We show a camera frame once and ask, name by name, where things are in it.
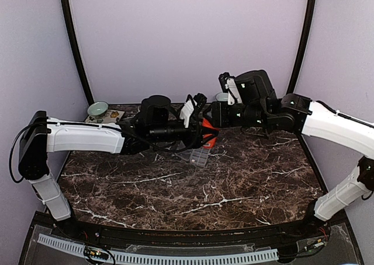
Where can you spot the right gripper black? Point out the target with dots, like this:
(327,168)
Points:
(220,119)

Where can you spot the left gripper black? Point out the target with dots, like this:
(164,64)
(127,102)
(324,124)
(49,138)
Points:
(192,142)

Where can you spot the red pill bottle grey cap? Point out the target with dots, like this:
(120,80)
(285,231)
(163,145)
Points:
(209,134)

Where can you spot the clear plastic pill organizer box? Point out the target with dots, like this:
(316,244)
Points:
(200,156)

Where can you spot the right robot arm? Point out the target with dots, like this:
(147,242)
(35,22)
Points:
(252,102)

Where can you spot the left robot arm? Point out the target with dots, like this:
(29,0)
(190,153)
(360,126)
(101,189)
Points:
(155,122)

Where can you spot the white ceramic bowl back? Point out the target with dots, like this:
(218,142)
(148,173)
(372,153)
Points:
(221,97)

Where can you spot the patterned coaster mat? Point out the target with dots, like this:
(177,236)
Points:
(110,116)

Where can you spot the green ceramic bowl left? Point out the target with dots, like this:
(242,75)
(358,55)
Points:
(97,110)

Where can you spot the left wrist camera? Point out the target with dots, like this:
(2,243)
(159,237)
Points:
(192,107)

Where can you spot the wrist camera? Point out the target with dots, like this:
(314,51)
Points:
(192,107)
(228,86)

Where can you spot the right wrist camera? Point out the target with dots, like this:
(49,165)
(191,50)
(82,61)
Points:
(228,86)

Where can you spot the right black corner post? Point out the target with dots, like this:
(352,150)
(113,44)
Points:
(304,37)

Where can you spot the black corner post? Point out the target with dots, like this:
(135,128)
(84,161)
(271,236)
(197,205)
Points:
(304,37)
(69,25)

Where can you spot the black front rail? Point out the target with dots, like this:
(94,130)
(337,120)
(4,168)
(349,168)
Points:
(111,236)

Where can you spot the white slotted cable duct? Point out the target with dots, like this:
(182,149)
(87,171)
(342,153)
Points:
(140,254)

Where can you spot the left black corner post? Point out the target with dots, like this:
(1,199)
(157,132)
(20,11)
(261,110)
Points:
(69,25)

